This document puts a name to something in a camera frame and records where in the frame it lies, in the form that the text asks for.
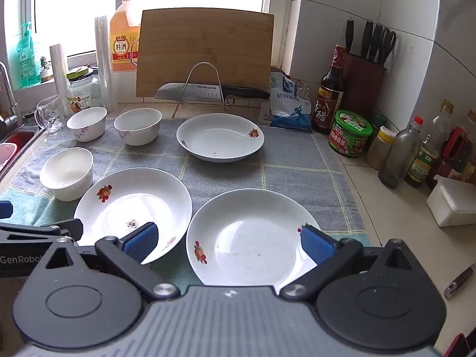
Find white and blue salt bag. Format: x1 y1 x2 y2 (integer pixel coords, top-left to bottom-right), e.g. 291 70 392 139
268 71 312 131

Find glass bottle with red cap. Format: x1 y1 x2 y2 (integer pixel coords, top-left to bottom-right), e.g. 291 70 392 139
378 116 425 189

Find steel sink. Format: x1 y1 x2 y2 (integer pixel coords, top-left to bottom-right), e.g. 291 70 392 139
0 124 43 179

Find dark vinegar bottle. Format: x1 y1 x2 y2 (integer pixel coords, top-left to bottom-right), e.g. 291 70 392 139
311 45 347 134

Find red sauce bottle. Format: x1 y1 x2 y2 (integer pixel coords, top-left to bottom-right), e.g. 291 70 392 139
428 126 474 190

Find glass jar with green lid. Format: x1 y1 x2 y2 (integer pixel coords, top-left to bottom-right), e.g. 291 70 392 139
66 66 102 114

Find red basin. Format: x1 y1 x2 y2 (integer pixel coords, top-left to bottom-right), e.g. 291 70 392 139
0 130 19 172

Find white fruit-print plate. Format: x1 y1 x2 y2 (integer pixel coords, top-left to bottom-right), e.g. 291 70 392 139
176 113 265 163
186 188 322 294
73 167 193 265

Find dark brown knife block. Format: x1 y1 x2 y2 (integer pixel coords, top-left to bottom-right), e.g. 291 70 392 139
340 53 388 120

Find small cooking oil bottle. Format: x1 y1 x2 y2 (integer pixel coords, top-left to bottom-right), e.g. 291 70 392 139
405 100 455 188

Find bamboo cutting board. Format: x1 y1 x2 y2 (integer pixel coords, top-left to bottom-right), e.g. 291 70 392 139
135 7 275 99

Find black-handled block knife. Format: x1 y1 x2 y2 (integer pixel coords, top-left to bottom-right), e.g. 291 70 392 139
345 17 354 56
361 20 374 62
372 23 383 64

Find metal faucet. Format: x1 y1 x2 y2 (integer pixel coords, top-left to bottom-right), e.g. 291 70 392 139
0 61 21 127

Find dark jar with green cap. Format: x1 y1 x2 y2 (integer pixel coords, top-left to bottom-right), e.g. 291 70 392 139
368 113 389 145

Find small potted plant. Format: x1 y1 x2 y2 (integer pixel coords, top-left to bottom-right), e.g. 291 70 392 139
39 56 54 82

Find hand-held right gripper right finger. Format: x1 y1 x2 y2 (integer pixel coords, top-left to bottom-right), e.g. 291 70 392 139
279 224 413 302

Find grey checked cloth mat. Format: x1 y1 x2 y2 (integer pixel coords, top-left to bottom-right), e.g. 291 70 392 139
0 117 369 294

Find clear glass cup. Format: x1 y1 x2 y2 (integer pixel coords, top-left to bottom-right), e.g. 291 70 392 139
35 94 65 134

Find green-lid sauce tub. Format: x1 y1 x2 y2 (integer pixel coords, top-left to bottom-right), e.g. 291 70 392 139
328 109 373 157

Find yellow cooking wine jug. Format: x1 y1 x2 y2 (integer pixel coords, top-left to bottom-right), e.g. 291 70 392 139
109 0 141 74

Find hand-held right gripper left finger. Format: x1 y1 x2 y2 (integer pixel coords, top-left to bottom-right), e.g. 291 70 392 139
45 222 181 303

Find green dish soap bottle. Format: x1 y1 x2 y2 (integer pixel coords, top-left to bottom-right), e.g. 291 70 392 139
15 21 42 89

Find steel kitchen knife black handle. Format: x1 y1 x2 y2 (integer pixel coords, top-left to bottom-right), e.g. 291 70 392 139
154 82 271 102

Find white plastic box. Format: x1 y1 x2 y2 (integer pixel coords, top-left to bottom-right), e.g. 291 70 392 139
426 175 476 227

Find yellow-lid spice jar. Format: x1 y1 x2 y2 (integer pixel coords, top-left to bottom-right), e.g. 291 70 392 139
365 126 397 170

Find red object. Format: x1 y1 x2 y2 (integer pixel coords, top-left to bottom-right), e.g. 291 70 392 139
442 333 476 357

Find black-handled scissors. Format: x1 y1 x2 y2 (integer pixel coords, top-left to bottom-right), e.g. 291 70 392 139
380 27 397 67

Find metal wire rack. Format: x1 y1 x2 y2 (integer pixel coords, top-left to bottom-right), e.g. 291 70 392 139
172 62 228 117

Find brown-handled kitchen tool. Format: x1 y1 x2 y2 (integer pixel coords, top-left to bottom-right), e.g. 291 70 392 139
444 263 476 300

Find tall clear plastic wrap roll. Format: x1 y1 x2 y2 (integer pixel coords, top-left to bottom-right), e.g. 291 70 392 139
94 15 119 112

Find white pink-flower bowl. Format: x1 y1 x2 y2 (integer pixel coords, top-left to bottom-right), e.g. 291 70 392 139
39 147 94 202
66 106 108 143
113 108 163 146

